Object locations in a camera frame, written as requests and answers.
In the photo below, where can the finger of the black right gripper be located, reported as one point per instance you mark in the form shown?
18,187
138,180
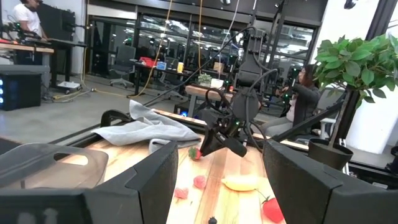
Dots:
234,147
211,141

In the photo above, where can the wooden workbench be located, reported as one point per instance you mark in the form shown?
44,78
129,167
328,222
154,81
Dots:
18,47

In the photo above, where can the blue-grey towel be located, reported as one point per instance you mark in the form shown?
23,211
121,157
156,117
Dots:
146,127

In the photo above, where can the black computer case blue lights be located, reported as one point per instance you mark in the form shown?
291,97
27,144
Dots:
21,90

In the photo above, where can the grey office chair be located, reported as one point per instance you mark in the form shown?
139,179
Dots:
124,57

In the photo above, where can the yellow cup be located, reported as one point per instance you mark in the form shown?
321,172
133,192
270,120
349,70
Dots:
180,67

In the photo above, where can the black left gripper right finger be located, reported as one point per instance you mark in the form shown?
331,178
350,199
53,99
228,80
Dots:
304,186

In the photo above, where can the red strawberry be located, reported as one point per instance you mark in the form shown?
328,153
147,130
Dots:
195,153
273,210

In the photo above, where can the wooden background table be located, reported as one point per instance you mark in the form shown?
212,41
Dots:
199,91

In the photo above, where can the person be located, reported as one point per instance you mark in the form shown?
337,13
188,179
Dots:
306,99
28,18

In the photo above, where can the large yellow banana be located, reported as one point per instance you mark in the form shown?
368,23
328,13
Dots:
241,183

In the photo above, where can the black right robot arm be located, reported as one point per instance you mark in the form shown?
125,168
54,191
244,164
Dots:
248,71

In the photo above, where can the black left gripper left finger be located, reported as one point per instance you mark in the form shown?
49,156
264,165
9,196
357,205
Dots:
149,193

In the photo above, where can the black standing desk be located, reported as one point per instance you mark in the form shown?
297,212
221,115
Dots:
62,43

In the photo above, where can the pink peach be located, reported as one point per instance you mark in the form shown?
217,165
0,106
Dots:
200,182
181,193

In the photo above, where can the small potted succulent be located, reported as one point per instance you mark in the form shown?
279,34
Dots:
204,79

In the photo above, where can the green potted plant black pot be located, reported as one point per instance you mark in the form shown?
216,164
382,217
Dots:
351,62

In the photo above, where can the grey fruit container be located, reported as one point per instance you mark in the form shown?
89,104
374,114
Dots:
37,168

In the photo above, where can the red box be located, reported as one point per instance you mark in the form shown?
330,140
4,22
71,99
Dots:
147,61

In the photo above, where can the white pot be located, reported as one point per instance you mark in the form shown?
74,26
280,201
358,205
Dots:
217,82

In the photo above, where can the blue box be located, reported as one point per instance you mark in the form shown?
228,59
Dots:
161,65

